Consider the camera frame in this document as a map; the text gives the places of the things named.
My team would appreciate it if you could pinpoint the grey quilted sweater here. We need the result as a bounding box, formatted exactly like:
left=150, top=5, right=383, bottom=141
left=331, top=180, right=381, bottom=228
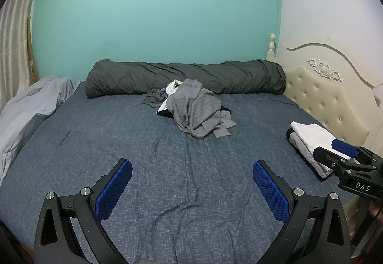
left=167, top=79, right=236, bottom=140

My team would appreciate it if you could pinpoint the folded white grey clothes stack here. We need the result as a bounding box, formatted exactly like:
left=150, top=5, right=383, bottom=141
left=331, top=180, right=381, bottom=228
left=286, top=121, right=350, bottom=181

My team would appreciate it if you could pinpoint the cream tufted headboard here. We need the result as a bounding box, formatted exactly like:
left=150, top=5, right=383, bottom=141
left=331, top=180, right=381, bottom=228
left=267, top=34, right=382, bottom=154

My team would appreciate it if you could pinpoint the blue patterned bed sheet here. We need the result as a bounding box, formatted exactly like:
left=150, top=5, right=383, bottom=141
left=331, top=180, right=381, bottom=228
left=1, top=86, right=338, bottom=263

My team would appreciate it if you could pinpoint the light grey blanket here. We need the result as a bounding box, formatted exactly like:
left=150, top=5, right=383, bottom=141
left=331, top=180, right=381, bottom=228
left=0, top=76, right=81, bottom=180

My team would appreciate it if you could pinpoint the white black garment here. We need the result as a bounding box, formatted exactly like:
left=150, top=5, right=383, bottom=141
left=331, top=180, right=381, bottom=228
left=157, top=79, right=182, bottom=115

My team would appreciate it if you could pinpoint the dark grey rolled duvet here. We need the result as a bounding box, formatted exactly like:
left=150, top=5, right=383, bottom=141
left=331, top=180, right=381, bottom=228
left=85, top=59, right=286, bottom=98

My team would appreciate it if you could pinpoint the beige striped curtain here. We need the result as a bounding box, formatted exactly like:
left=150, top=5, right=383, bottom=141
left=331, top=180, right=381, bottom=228
left=1, top=0, right=33, bottom=107

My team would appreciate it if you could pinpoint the dark grey crumpled garment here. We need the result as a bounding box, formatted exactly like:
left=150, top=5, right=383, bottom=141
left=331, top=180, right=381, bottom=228
left=143, top=88, right=168, bottom=107

